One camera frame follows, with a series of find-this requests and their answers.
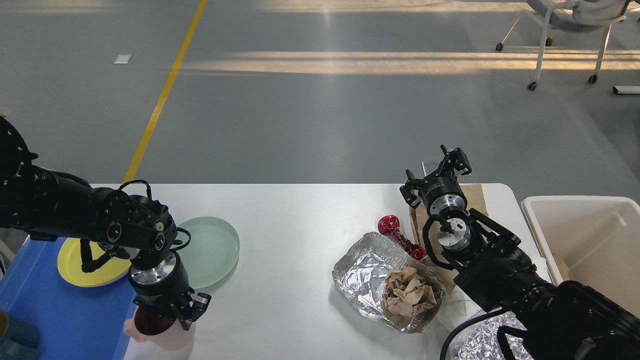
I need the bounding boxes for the red shiny wrapper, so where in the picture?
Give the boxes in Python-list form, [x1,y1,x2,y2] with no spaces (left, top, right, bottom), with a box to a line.
[377,214,428,261]

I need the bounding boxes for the aluminium foil tray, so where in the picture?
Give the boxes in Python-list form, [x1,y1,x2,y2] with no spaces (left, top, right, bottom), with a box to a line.
[332,232,448,334]

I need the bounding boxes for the white bar on floor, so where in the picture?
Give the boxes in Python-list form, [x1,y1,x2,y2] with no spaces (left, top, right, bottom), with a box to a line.
[612,85,640,95]

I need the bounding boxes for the crumpled foil tray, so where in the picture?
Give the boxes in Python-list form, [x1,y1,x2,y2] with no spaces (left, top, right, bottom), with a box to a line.
[445,312,525,360]

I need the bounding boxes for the teal cup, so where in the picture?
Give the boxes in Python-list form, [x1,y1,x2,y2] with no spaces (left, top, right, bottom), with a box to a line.
[0,311,41,360]

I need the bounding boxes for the white plastic bin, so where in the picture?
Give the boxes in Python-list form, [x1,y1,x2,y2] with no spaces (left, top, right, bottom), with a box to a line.
[521,195,640,316]

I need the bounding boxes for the blue plastic tray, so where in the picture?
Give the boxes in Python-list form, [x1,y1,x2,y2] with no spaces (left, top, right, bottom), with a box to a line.
[0,238,135,360]

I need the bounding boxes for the mint green plate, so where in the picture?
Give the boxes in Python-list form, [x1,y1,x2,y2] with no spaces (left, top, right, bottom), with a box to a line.
[177,216,240,289]

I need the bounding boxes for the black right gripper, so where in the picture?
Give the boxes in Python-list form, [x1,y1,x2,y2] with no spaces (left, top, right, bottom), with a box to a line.
[399,145,473,217]

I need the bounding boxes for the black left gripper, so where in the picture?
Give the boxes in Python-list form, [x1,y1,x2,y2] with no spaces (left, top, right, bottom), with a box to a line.
[127,251,212,331]

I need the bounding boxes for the white rolling chair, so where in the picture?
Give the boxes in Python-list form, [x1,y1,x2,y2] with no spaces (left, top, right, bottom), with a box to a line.
[494,0,630,91]

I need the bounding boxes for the yellow plate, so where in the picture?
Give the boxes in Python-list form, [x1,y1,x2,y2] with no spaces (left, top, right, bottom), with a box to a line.
[57,238,131,288]

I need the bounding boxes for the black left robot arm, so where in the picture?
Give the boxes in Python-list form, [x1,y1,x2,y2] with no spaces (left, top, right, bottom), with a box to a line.
[0,117,211,331]

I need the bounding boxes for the pink mug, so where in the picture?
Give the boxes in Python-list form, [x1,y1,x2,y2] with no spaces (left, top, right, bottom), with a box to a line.
[123,307,198,353]

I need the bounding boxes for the white floor tag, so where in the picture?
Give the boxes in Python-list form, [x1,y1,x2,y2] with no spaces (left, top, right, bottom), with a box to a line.
[113,54,133,65]

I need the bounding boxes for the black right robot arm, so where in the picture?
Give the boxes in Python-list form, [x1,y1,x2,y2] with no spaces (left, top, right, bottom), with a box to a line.
[400,145,640,360]

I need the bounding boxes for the crumpled brown paper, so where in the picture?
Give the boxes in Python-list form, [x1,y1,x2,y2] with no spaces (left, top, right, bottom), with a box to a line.
[382,266,437,318]

